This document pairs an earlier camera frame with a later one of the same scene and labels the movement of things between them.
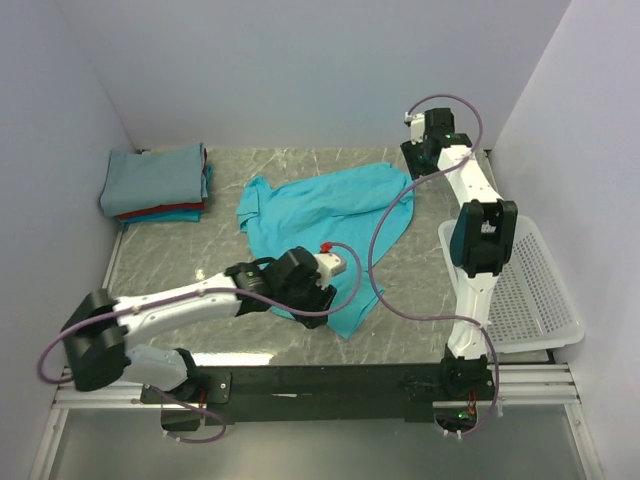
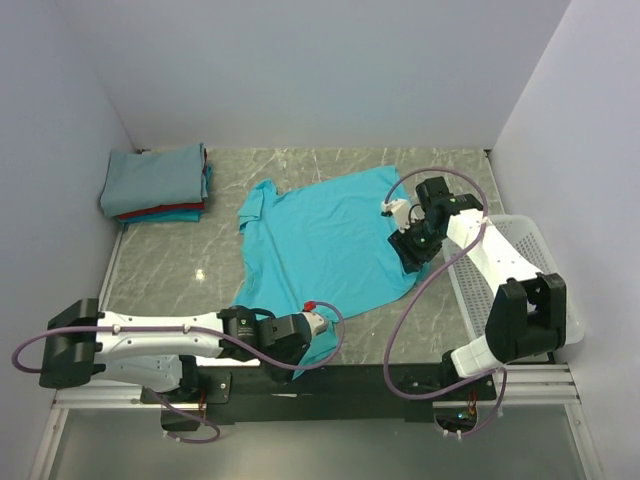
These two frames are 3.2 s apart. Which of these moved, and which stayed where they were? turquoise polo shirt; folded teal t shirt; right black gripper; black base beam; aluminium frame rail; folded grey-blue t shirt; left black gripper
Moved: right black gripper; turquoise polo shirt; left black gripper
Stayed: folded teal t shirt; aluminium frame rail; black base beam; folded grey-blue t shirt
